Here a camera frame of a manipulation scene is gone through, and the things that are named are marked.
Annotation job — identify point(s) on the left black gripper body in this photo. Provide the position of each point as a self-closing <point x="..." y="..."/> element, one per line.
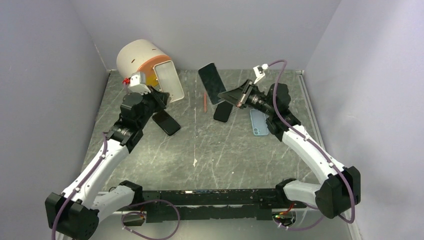
<point x="154" y="102"/>

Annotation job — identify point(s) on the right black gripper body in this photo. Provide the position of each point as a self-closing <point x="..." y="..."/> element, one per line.
<point x="249" y="90"/>

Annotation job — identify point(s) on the beige phone case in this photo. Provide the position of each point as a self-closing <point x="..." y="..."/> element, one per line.
<point x="169" y="81"/>

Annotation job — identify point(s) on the light blue phone case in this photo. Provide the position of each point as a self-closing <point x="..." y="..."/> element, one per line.
<point x="258" y="122"/>

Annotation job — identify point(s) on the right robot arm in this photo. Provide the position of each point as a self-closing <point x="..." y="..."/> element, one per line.
<point x="338" y="188"/>

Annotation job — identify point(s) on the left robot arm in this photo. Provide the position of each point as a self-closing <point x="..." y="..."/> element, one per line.
<point x="77" y="211"/>

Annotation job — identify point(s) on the black phone left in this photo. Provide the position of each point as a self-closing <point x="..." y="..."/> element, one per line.
<point x="167" y="123"/>

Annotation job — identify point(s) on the black phone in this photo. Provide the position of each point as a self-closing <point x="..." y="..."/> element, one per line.
<point x="222" y="112"/>
<point x="167" y="123"/>

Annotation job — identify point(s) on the black phone centre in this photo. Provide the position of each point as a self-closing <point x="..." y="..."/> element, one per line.
<point x="222" y="112"/>

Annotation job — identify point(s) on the red pencil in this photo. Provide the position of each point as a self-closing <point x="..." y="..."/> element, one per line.
<point x="205" y="102"/>

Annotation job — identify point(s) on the round white drawer cabinet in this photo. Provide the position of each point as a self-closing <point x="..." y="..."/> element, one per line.
<point x="140" y="56"/>

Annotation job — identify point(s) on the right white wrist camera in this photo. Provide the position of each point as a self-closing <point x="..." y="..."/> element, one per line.
<point x="259" y="72"/>

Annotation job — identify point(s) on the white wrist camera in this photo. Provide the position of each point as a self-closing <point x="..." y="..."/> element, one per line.
<point x="259" y="72"/>
<point x="136" y="83"/>

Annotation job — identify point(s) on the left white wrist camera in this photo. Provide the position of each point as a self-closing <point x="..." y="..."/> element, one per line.
<point x="136" y="83"/>

